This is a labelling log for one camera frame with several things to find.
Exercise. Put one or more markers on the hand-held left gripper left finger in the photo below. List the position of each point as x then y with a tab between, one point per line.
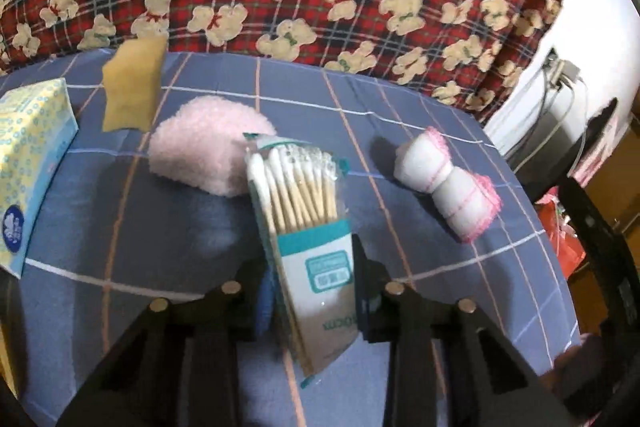
262	307

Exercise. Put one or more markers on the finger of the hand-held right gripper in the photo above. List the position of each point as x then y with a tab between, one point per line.
592	227

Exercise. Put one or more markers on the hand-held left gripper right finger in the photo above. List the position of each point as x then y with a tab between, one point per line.
369	304

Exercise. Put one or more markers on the cotton swab packet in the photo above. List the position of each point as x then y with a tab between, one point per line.
310	257

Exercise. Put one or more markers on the person's right hand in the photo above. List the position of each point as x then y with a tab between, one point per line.
582	362

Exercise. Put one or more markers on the red plastic bag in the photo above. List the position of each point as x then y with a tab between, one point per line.
565	242

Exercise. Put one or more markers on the pink cloth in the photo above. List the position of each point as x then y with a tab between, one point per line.
592	164

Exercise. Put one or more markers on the dark cloth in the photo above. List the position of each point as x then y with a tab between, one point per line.
605	122

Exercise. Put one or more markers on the blue plaid bed sheet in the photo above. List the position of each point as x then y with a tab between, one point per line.
150	232

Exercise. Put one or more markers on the white pink-edged rolled towel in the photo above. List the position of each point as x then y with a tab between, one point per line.
445	187

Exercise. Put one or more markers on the pink fluffy puff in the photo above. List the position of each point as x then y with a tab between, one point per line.
210	152

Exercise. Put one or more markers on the yellow sponge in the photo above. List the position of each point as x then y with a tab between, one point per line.
132	87

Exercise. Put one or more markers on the yellow patterned tissue box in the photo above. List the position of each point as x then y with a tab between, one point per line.
30	167

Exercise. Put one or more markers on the wall power outlet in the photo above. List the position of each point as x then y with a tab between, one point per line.
559	69

